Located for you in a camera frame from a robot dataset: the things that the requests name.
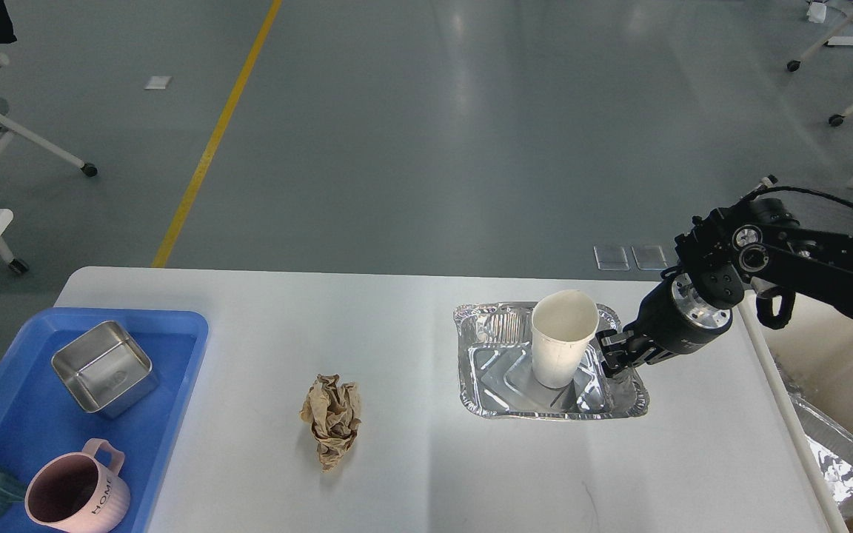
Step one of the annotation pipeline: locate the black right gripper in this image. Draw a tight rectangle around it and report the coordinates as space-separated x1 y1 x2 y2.
596 273 732 378

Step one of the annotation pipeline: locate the white paper cup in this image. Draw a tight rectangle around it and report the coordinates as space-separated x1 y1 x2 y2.
531 289 600 389

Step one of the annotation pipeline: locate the aluminium foil tray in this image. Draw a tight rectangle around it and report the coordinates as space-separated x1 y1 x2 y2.
453 301 650 421

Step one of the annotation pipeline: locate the brown paper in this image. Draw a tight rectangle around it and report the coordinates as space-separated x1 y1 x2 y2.
299 374 361 473

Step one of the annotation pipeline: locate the stainless steel tray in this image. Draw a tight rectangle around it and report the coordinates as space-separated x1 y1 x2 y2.
50 321 159 419

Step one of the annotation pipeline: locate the pink mug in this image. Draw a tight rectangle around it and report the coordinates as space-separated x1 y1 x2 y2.
24 438 131 532

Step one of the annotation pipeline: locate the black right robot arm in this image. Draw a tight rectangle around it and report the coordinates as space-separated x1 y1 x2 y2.
596 176 853 378

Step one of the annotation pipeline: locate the white bin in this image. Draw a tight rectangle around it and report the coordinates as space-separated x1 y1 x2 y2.
760 296 853 532

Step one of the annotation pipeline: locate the blue plastic tray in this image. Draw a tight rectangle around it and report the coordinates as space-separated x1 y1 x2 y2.
0 307 209 532

